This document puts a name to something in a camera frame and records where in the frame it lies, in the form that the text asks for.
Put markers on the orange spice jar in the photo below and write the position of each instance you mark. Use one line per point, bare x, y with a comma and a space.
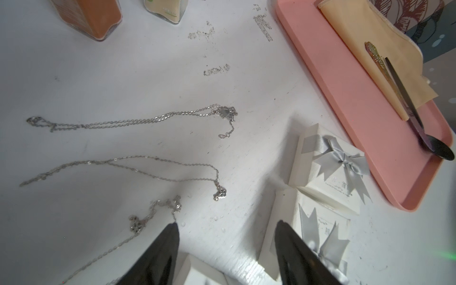
96, 19

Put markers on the white gift box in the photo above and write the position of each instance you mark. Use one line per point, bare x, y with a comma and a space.
197, 272
323, 230

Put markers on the beige spice jar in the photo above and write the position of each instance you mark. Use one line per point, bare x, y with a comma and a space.
170, 10

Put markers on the wooden cutting board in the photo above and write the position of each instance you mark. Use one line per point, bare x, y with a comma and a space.
358, 22

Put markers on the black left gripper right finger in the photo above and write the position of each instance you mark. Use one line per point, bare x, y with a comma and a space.
298, 265

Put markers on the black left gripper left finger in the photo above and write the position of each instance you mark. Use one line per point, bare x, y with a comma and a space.
157, 265

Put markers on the black purple spoon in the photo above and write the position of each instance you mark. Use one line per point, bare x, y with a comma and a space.
432, 144

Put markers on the white lift-off lid jewelry box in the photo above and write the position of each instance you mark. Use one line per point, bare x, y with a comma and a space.
330, 170

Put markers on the pink plastic tray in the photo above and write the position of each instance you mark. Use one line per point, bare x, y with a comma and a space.
403, 170

